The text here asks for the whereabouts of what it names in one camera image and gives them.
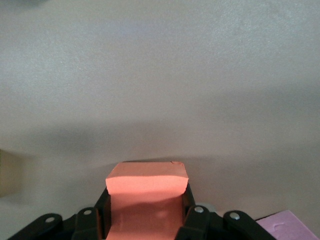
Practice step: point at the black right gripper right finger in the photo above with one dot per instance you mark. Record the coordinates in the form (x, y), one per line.
(200, 225)

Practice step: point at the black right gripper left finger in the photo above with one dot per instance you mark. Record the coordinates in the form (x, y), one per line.
(82, 225)

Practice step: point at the orange foam cube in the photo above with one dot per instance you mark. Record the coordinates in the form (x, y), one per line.
(147, 185)

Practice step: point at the light pink foam cube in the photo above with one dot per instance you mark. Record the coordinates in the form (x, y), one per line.
(287, 227)

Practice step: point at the yellow foam cube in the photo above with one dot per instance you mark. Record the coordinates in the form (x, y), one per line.
(8, 172)

